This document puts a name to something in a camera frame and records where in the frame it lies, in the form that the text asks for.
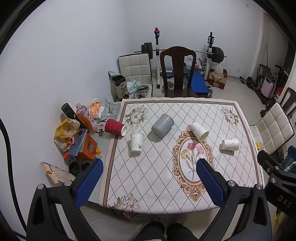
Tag white floral paper cup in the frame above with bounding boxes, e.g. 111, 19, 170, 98
130, 133, 144, 153

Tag white paper cup right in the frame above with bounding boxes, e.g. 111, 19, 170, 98
221, 138, 239, 151

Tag white paper cup centre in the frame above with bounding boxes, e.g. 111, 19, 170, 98
191, 122, 209, 142

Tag red ribbed paper cup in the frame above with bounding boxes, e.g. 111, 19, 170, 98
104, 118, 127, 136

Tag grey plastic cup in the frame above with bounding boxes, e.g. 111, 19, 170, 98
152, 114, 174, 138

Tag black round lids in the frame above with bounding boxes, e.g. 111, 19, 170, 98
69, 162, 90, 177

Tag printed paper booklet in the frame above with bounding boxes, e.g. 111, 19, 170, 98
41, 162, 75, 184

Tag orange gift box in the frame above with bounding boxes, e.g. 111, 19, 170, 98
77, 134, 97, 161

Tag orange snack packet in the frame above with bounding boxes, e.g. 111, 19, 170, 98
77, 113, 96, 132

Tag yellow plastic bag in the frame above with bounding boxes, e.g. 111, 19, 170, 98
54, 118, 80, 152

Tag patterned floral tablecloth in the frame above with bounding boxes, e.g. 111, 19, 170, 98
98, 98, 264, 214

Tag plastic drink bottle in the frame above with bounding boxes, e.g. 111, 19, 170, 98
75, 103, 98, 132

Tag clear bag with oranges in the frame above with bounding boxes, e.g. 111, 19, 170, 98
88, 98, 103, 120

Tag white padded chair right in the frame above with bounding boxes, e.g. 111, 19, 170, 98
250, 102, 295, 155

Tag white padded chair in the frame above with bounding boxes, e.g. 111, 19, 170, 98
117, 53, 152, 98
250, 102, 295, 155

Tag black cylinder flask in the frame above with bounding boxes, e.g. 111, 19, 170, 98
61, 102, 80, 122

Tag blue weight bench pad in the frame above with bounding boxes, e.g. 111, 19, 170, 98
190, 74, 209, 95

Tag cardboard box on floor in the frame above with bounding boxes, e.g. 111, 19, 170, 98
207, 69, 228, 90

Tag pink suitcase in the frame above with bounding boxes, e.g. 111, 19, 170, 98
261, 78, 275, 98

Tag dark wooden chair far right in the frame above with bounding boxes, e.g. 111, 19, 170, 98
280, 87, 296, 118

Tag dark wooden chair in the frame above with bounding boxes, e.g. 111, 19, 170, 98
280, 87, 296, 118
159, 46, 198, 98

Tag barbell with black plates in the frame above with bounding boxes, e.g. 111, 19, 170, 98
134, 42, 226, 63

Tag white padded chair left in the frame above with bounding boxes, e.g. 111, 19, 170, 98
117, 53, 152, 98

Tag white squat rack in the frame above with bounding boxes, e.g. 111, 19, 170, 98
153, 27, 214, 89

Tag black cable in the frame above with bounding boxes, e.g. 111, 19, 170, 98
0, 117, 28, 240

